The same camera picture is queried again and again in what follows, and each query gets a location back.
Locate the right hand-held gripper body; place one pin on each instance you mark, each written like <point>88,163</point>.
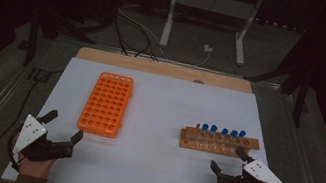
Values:
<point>260,173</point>

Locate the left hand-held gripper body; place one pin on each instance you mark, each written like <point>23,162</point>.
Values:
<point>32,131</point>

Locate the blue-capped glass test tube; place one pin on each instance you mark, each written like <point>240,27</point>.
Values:
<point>242,133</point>
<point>213,127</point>
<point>205,126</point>
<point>234,133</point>
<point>225,131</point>

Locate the wooden test tube rack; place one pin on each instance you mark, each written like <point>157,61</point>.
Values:
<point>189,133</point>

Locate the orange plastic test tube rack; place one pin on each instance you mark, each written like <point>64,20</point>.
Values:
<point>108,102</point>

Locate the person's left hand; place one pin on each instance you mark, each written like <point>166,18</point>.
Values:
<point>34,168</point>

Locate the black floor plate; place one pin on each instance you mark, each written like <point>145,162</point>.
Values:
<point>39,75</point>

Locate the white table mat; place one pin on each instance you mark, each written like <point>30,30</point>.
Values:
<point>143,169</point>

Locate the black tripod stand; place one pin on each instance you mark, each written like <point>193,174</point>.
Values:
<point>300,95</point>
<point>33,38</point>

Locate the white plug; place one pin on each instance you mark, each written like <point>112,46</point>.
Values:
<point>207,48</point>

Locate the white metal stand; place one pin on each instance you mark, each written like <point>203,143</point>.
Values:
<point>168,21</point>

